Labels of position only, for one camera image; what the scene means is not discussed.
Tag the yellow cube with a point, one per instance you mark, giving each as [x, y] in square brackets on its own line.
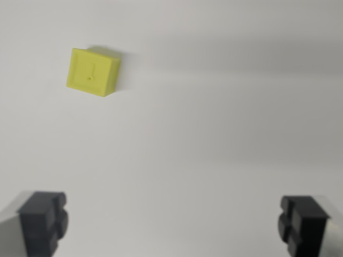
[91, 73]

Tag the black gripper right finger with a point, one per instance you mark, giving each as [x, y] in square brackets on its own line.
[305, 227]

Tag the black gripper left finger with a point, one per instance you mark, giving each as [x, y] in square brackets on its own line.
[37, 222]

